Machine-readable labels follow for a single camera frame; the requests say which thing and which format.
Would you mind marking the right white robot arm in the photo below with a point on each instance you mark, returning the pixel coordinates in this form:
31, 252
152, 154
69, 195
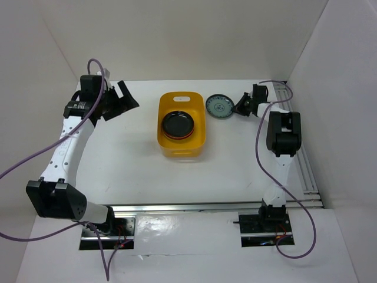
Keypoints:
283, 140

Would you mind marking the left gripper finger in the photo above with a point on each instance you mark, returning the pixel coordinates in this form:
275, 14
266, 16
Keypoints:
114, 109
127, 100

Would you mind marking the aluminium front rail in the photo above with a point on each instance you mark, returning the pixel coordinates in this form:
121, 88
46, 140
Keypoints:
187, 207

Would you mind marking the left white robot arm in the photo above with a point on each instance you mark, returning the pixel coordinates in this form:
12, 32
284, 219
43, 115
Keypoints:
54, 194

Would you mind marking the yellow plastic bin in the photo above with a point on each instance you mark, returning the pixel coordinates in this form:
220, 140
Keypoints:
193, 104

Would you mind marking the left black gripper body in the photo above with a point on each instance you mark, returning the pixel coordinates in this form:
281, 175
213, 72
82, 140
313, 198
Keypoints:
109, 99

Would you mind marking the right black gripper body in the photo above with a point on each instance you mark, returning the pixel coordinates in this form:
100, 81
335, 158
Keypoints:
253, 100

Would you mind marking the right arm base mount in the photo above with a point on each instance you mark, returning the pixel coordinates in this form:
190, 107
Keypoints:
254, 232

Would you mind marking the orange plate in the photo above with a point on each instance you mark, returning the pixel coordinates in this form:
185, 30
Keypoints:
174, 137

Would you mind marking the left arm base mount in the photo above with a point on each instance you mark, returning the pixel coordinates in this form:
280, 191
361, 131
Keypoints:
118, 236

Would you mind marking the black plate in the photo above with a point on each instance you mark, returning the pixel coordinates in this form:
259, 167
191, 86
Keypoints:
178, 123

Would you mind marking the blue patterned plate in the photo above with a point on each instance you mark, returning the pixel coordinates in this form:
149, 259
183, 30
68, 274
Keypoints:
219, 106

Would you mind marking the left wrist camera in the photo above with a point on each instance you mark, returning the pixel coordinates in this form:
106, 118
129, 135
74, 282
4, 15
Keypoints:
107, 78

